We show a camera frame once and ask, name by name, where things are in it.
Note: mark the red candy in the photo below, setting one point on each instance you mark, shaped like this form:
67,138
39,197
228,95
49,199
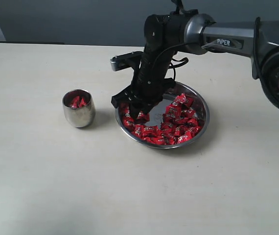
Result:
78,102
184,138
164,140
142,118
183,101

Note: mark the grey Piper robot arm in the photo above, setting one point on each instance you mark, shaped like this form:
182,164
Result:
196,33

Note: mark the stainless steel cup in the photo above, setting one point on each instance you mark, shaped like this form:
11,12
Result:
81,117

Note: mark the stainless steel plate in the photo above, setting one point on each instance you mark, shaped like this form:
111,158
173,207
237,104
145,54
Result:
199,105

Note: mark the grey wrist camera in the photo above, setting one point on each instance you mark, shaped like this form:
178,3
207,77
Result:
124,61

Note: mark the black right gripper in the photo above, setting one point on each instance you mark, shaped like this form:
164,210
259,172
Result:
148,82

